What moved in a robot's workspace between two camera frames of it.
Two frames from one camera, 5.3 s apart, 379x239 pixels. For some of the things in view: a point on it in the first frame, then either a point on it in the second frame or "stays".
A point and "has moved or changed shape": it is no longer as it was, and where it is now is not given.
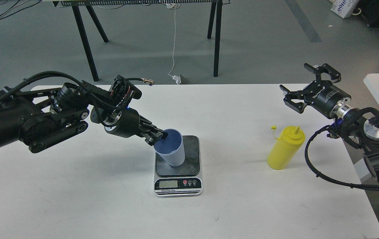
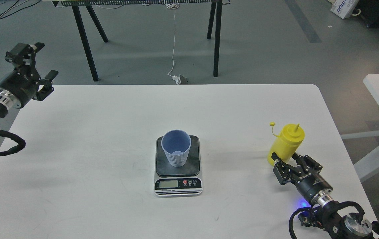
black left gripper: (128, 123) -> (23, 82)
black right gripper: (321, 95) -> (310, 183)
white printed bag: (344, 8) stays
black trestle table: (74, 4) stays
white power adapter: (178, 79) stays
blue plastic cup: (172, 148) has moved or changed shape
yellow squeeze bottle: (291, 138) stays
